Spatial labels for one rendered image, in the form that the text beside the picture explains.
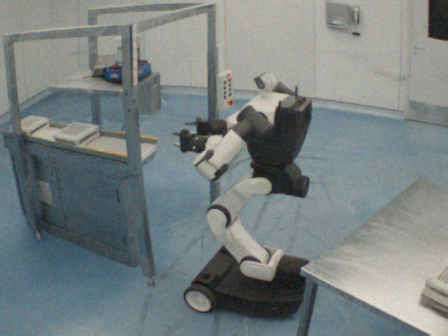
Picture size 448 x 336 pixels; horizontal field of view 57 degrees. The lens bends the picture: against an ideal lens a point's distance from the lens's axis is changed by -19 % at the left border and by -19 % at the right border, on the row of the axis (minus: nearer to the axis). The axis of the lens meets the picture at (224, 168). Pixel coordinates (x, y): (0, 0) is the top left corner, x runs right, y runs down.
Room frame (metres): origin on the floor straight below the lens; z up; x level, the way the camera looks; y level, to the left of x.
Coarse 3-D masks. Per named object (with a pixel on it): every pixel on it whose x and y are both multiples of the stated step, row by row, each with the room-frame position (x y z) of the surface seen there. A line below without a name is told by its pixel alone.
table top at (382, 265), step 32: (416, 192) 1.96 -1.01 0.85; (384, 224) 1.68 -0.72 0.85; (416, 224) 1.66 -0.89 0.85; (320, 256) 1.48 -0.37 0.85; (352, 256) 1.46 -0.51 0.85; (384, 256) 1.44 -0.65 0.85; (416, 256) 1.41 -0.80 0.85; (352, 288) 1.26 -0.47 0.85; (384, 288) 1.23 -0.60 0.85; (416, 288) 1.20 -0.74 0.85; (416, 320) 1.02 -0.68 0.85
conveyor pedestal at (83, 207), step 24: (48, 168) 2.79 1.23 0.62; (72, 168) 2.67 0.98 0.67; (48, 192) 2.81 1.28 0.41; (72, 192) 2.70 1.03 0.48; (96, 192) 2.59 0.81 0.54; (120, 192) 2.50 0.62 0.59; (48, 216) 2.84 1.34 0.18; (72, 216) 2.72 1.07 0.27; (96, 216) 2.61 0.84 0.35; (120, 216) 2.52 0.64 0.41; (72, 240) 2.76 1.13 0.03; (96, 240) 2.64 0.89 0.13; (120, 240) 2.53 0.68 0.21
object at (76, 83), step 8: (80, 72) 2.87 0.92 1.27; (88, 72) 2.84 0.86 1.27; (64, 80) 2.70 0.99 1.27; (72, 80) 2.67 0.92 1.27; (80, 80) 2.65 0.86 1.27; (88, 80) 2.63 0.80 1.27; (96, 80) 2.61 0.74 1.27; (104, 80) 2.59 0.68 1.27; (152, 80) 2.60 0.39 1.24; (48, 88) 2.59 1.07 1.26; (56, 88) 2.56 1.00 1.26; (64, 88) 2.53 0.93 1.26; (72, 88) 2.50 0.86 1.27; (80, 88) 2.47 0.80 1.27; (88, 88) 2.45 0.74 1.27; (96, 88) 2.43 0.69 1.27; (104, 88) 2.42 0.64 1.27; (112, 88) 2.40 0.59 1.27; (120, 88) 2.39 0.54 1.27; (120, 96) 2.34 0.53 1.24
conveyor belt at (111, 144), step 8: (48, 128) 3.02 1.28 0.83; (56, 128) 3.01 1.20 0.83; (8, 136) 2.94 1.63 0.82; (40, 136) 2.87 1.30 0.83; (48, 136) 2.86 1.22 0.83; (104, 136) 2.81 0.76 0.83; (88, 144) 2.69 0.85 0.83; (96, 144) 2.68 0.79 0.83; (104, 144) 2.68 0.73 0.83; (112, 144) 2.67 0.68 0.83; (120, 144) 2.67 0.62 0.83; (144, 144) 2.66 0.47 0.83; (120, 152) 2.55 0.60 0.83; (144, 152) 2.54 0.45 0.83; (152, 152) 2.59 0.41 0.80; (144, 160) 2.52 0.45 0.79
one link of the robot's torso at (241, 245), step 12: (216, 216) 2.23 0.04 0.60; (216, 228) 2.23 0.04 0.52; (228, 228) 2.26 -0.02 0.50; (240, 228) 2.31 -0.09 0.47; (228, 240) 2.23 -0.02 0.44; (240, 240) 2.23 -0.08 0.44; (252, 240) 2.29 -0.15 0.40; (240, 252) 2.22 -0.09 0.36; (252, 252) 2.21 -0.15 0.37; (264, 252) 2.24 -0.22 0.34; (240, 264) 2.21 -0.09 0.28
